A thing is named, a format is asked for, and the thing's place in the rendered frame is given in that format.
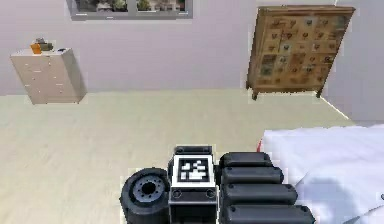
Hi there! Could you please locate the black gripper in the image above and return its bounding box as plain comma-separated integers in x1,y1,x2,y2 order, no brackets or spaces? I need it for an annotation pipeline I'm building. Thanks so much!
119,167,172,224

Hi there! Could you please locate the white bed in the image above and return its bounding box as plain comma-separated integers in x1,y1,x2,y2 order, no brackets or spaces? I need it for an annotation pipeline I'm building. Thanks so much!
256,124,384,224

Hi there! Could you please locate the beige chest of drawers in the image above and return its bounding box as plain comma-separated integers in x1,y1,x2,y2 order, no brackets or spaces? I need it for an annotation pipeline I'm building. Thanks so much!
9,47,87,106

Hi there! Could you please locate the dark green small object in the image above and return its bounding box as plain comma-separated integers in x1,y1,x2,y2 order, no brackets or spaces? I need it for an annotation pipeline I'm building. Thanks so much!
35,37,55,52

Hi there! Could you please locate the grey framed window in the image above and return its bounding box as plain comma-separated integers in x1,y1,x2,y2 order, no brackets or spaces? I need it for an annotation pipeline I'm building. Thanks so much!
65,0,194,21

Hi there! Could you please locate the brown wooden drawer cabinet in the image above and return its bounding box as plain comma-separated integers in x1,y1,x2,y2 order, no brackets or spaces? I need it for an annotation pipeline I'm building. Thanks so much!
245,5,356,101

